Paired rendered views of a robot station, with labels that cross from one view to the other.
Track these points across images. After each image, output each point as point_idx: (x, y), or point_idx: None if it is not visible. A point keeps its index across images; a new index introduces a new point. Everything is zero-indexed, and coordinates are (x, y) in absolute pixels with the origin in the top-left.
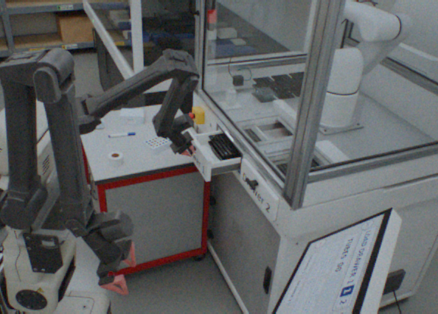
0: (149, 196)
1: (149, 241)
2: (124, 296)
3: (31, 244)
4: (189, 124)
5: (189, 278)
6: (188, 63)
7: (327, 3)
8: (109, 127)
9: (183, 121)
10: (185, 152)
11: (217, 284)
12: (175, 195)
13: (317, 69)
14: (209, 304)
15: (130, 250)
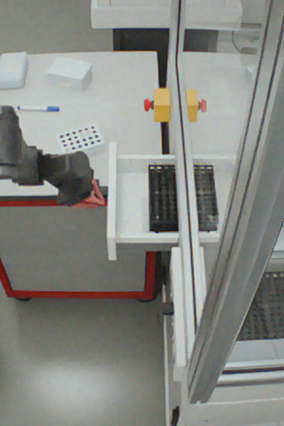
0: (51, 223)
1: (59, 272)
2: (26, 322)
3: None
4: (75, 174)
5: (119, 324)
6: None
7: (251, 154)
8: (29, 87)
9: (63, 168)
10: (79, 204)
11: (155, 348)
12: (95, 229)
13: (226, 269)
14: (130, 373)
15: None
